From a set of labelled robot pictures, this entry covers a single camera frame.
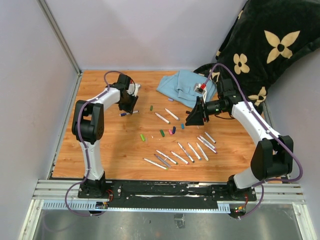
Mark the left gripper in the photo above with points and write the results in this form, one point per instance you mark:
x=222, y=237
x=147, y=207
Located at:
x=129, y=108

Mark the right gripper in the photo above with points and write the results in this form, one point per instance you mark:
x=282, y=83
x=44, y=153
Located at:
x=195, y=117

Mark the navy green marker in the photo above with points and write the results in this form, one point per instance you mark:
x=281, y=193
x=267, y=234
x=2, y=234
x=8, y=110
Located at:
x=128, y=113

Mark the black marker pen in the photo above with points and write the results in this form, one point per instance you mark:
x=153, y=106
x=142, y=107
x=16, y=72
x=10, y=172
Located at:
x=210, y=137

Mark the pink marker pen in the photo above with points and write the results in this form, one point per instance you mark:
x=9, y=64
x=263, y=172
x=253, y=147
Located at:
x=211, y=145

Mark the light blue cap marker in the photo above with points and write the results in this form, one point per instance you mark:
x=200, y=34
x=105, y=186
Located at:
x=194, y=152

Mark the white olive green marker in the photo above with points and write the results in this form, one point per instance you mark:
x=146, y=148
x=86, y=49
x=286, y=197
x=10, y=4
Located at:
x=162, y=118

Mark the magenta cap marker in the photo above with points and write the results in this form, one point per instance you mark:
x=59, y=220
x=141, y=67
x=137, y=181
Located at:
x=207, y=145

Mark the light green pen cap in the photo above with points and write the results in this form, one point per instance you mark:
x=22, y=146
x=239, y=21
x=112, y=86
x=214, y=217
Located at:
x=142, y=137

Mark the white slim marker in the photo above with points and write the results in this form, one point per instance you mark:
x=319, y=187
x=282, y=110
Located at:
x=202, y=152

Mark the dark blue cap marker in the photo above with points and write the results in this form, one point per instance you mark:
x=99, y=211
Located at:
x=187, y=154

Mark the red pink cap marker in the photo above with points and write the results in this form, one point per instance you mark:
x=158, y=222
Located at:
x=179, y=157

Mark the green cap marker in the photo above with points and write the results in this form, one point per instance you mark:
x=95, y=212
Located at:
x=167, y=157

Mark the lavender marker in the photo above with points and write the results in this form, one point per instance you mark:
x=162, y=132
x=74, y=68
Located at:
x=162, y=160

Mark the light green marker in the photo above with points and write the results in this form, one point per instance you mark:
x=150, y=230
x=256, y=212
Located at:
x=155, y=164

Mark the grey blue cap marker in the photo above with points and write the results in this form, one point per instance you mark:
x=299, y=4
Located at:
x=172, y=114

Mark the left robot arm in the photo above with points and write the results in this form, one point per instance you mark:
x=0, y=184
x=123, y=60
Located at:
x=88, y=127

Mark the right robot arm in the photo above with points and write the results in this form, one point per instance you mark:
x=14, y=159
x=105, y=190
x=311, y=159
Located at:
x=271, y=158

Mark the light blue cloth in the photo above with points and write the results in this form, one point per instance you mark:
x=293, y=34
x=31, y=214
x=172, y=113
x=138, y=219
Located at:
x=180, y=87

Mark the black floral blanket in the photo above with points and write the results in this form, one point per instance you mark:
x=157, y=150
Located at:
x=267, y=37

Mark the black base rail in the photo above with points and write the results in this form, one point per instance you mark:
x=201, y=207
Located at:
x=164, y=195

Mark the aluminium corner post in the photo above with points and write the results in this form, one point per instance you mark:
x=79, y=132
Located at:
x=59, y=35

